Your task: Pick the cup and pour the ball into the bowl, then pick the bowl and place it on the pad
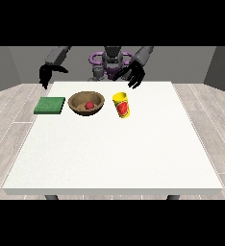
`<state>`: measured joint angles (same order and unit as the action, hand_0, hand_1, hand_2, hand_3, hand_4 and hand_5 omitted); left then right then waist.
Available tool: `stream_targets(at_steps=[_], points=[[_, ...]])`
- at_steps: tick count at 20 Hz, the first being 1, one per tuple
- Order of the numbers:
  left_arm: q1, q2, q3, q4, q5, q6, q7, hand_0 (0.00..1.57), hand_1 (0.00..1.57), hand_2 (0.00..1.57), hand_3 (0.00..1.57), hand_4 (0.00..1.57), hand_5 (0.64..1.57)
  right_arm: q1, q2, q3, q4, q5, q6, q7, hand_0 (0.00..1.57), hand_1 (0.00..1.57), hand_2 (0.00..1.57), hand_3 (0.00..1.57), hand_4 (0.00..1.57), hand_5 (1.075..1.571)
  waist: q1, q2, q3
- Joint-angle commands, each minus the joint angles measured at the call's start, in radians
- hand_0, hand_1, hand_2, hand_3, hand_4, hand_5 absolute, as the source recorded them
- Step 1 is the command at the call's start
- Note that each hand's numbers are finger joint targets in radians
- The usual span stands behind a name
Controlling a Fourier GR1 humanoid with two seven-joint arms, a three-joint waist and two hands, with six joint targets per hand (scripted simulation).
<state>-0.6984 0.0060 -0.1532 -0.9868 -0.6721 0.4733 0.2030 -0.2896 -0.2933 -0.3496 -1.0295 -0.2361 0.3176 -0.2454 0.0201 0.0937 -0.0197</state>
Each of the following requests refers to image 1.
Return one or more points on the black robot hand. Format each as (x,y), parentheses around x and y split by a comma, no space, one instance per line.
(46,73)
(134,73)

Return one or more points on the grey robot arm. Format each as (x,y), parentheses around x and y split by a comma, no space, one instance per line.
(141,55)
(56,56)

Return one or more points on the green square pad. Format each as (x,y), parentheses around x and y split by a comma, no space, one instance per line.
(49,105)

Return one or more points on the yellow cup with melon print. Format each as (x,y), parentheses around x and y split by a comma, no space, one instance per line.
(121,105)

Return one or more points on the brown wooden bowl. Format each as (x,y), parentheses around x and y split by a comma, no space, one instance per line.
(86,103)

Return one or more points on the small red ball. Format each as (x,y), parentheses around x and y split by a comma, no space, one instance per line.
(90,105)

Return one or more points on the grey robot trunk purple rings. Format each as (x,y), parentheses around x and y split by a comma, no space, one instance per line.
(110,61)

